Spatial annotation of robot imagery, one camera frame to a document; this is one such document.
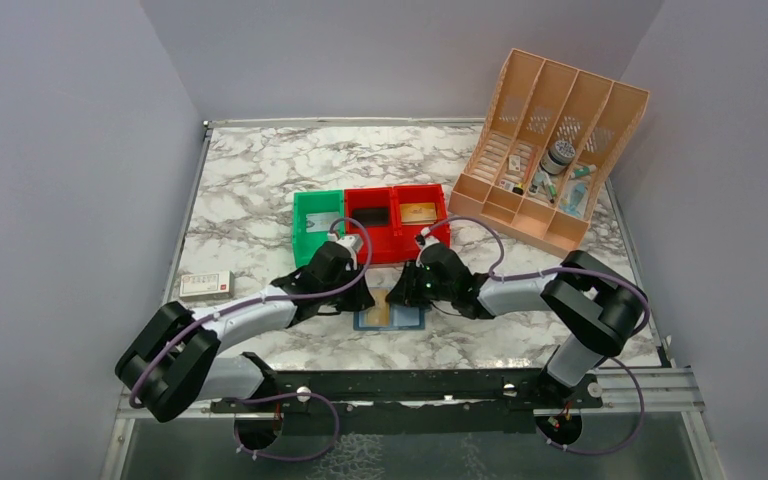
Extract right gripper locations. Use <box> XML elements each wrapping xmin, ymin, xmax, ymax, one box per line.
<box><xmin>386</xmin><ymin>258</ymin><xmax>454</xmax><ymax>307</ymax></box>

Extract blue leather card holder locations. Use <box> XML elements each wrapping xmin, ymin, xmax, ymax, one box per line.
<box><xmin>353</xmin><ymin>304</ymin><xmax>425</xmax><ymax>331</ymax></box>

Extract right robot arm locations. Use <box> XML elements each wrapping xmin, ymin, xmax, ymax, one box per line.
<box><xmin>386</xmin><ymin>244</ymin><xmax>651</xmax><ymax>407</ymax></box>

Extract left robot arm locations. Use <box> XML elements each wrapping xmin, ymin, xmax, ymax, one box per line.
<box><xmin>114</xmin><ymin>235</ymin><xmax>374</xmax><ymax>422</ymax></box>

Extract silver card in bin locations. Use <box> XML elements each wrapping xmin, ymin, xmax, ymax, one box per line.
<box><xmin>304</xmin><ymin>211</ymin><xmax>342</xmax><ymax>233</ymax></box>

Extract black card in bin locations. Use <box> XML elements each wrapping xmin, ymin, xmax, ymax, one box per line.
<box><xmin>350</xmin><ymin>206</ymin><xmax>390</xmax><ymax>228</ymax></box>

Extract green plastic bin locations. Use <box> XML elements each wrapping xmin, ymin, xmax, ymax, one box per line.
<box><xmin>291</xmin><ymin>190</ymin><xmax>344</xmax><ymax>267</ymax></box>

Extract middle red plastic bin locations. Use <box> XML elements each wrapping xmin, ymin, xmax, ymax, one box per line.
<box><xmin>344</xmin><ymin>187</ymin><xmax>399</xmax><ymax>265</ymax></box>

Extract red plastic bin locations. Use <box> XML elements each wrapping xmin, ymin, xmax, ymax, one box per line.
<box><xmin>344</xmin><ymin>187</ymin><xmax>399</xmax><ymax>265</ymax></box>
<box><xmin>393</xmin><ymin>184</ymin><xmax>447</xmax><ymax>260</ymax></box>

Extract right red plastic bin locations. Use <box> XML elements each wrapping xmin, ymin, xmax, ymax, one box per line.
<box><xmin>393</xmin><ymin>184</ymin><xmax>447</xmax><ymax>260</ymax></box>

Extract small white red box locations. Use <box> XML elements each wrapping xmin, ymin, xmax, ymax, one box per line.
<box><xmin>178</xmin><ymin>270</ymin><xmax>234</xmax><ymax>301</ymax></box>

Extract small items in organizer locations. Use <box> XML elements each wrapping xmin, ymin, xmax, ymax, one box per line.
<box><xmin>496</xmin><ymin>154</ymin><xmax>556</xmax><ymax>205</ymax></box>

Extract light blue packet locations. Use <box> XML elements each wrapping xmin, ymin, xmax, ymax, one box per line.
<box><xmin>559</xmin><ymin>182</ymin><xmax>589</xmax><ymax>218</ymax></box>

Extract round grey jar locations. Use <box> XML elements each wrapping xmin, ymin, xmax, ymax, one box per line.
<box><xmin>539</xmin><ymin>139</ymin><xmax>576</xmax><ymax>175</ymax></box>

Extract green tipped tube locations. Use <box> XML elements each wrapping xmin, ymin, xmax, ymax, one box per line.
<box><xmin>569</xmin><ymin>165</ymin><xmax>598</xmax><ymax>179</ymax></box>

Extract peach desk organizer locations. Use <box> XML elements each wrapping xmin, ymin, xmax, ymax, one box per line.
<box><xmin>449</xmin><ymin>49</ymin><xmax>650</xmax><ymax>257</ymax></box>

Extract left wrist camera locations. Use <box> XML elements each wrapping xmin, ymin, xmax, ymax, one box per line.
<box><xmin>328</xmin><ymin>232</ymin><xmax>363</xmax><ymax>270</ymax></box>

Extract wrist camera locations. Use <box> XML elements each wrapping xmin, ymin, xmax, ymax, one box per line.
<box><xmin>415</xmin><ymin>227</ymin><xmax>440</xmax><ymax>253</ymax></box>
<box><xmin>328</xmin><ymin>232</ymin><xmax>363</xmax><ymax>270</ymax></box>

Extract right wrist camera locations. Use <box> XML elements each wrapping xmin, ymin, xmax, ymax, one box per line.
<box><xmin>415</xmin><ymin>227</ymin><xmax>440</xmax><ymax>253</ymax></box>

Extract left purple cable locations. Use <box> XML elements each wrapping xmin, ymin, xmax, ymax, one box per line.
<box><xmin>128</xmin><ymin>217</ymin><xmax>373</xmax><ymax>409</ymax></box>

